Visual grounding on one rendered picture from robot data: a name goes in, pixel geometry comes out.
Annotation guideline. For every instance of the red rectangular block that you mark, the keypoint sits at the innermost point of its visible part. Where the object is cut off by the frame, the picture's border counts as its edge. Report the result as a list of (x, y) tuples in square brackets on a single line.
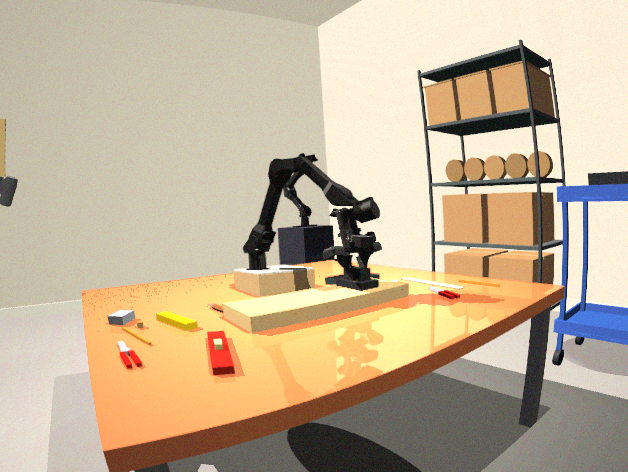
[(220, 354)]

